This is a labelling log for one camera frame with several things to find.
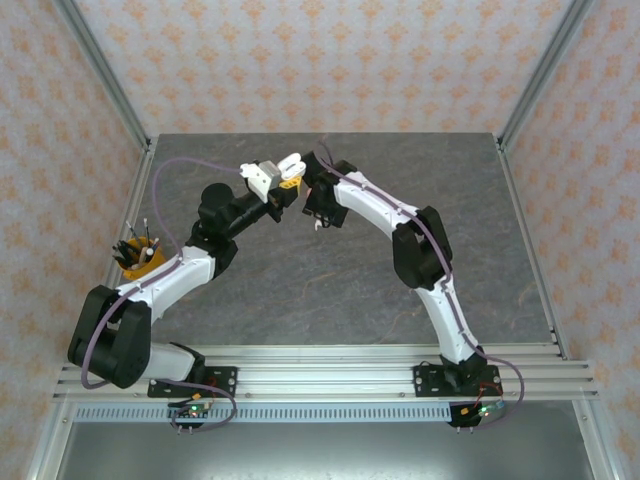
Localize green controller board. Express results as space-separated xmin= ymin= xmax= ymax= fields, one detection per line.
xmin=167 ymin=399 xmax=214 ymax=420
xmin=459 ymin=399 xmax=506 ymax=420

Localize grey slotted cable duct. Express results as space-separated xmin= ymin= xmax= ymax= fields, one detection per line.
xmin=74 ymin=405 xmax=454 ymax=424

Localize aluminium frame post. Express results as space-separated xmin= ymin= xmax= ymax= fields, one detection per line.
xmin=52 ymin=0 xmax=152 ymax=151
xmin=496 ymin=0 xmax=600 ymax=151

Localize white earbud charging case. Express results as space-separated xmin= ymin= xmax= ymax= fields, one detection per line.
xmin=276 ymin=154 xmax=307 ymax=182

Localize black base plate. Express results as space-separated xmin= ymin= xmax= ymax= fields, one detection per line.
xmin=147 ymin=366 xmax=239 ymax=399
xmin=412 ymin=363 xmax=503 ymax=399

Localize aluminium mounting rail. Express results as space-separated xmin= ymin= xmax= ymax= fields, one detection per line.
xmin=52 ymin=343 xmax=600 ymax=401

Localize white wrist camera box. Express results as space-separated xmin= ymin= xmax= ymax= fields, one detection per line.
xmin=238 ymin=159 xmax=281 ymax=204

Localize grey metal panel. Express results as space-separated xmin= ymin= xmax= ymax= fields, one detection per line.
xmin=54 ymin=422 xmax=591 ymax=480

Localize yellow pen cup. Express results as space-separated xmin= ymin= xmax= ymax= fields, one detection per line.
xmin=119 ymin=237 xmax=169 ymax=285

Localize aluminium side rail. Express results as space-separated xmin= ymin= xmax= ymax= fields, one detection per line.
xmin=496 ymin=137 xmax=571 ymax=361
xmin=74 ymin=144 xmax=155 ymax=364

